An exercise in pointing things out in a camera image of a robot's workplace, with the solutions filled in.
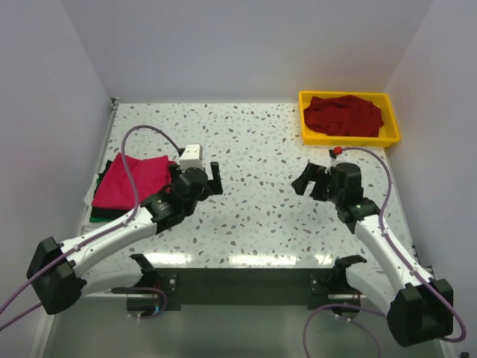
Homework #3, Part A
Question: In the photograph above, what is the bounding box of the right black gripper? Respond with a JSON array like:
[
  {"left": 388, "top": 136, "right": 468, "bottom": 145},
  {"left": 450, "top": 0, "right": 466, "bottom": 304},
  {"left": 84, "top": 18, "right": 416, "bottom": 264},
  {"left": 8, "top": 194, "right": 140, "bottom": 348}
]
[{"left": 291, "top": 163, "right": 343, "bottom": 204}]

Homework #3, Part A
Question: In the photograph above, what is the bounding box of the dark red t shirt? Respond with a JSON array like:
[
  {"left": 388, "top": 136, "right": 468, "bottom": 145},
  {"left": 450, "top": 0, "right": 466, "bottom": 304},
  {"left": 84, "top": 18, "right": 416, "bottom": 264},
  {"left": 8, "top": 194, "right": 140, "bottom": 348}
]
[{"left": 303, "top": 95, "right": 384, "bottom": 137}]

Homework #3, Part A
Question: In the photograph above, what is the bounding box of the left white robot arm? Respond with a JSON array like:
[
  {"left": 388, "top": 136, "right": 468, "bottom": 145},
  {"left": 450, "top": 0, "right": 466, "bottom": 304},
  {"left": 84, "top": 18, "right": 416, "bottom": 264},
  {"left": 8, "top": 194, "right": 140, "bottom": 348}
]
[{"left": 27, "top": 162, "right": 223, "bottom": 315}]

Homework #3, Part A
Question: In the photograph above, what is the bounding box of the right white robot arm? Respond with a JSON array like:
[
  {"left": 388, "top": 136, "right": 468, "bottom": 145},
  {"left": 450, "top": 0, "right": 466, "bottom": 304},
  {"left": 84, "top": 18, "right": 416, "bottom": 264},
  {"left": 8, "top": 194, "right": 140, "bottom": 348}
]
[{"left": 291, "top": 163, "right": 454, "bottom": 347}]

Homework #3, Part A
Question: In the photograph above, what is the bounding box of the folded pink t shirt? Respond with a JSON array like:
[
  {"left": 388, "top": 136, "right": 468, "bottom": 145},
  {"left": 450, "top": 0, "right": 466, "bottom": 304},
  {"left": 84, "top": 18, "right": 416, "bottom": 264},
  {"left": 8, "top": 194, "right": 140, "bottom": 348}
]
[{"left": 91, "top": 152, "right": 178, "bottom": 210}]

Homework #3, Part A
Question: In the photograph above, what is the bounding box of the yellow plastic tray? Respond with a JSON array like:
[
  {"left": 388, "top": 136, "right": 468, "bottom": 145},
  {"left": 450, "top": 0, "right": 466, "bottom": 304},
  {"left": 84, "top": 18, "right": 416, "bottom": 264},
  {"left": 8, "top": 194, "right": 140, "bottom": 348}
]
[{"left": 298, "top": 90, "right": 401, "bottom": 148}]

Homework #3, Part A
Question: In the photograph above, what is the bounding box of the folded black t shirt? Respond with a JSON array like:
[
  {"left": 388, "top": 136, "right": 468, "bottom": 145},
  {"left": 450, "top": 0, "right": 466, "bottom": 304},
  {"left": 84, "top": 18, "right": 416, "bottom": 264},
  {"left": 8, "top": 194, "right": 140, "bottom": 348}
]
[{"left": 91, "top": 160, "right": 183, "bottom": 219}]

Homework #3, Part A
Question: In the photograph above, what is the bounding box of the folded green t shirt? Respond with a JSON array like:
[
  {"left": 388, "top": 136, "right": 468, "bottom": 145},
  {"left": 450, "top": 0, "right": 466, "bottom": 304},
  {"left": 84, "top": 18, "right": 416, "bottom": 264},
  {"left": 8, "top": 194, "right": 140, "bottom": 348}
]
[{"left": 87, "top": 178, "right": 111, "bottom": 224}]

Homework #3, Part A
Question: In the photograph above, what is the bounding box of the folded white t shirt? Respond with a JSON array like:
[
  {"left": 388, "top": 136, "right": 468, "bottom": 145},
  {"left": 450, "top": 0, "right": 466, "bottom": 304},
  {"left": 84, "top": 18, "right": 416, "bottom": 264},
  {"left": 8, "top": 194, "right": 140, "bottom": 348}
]
[{"left": 83, "top": 184, "right": 96, "bottom": 206}]

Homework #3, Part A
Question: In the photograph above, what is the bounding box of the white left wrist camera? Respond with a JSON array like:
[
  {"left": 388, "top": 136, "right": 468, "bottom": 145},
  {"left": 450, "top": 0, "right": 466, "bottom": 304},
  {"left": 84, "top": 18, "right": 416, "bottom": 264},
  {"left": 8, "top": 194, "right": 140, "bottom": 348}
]
[{"left": 179, "top": 144, "right": 203, "bottom": 172}]

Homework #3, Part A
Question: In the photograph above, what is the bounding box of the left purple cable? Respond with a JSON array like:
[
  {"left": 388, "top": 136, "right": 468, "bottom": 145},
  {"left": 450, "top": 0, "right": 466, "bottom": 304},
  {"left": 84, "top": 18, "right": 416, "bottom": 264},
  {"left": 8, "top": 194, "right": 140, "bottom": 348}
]
[{"left": 0, "top": 125, "right": 187, "bottom": 329}]

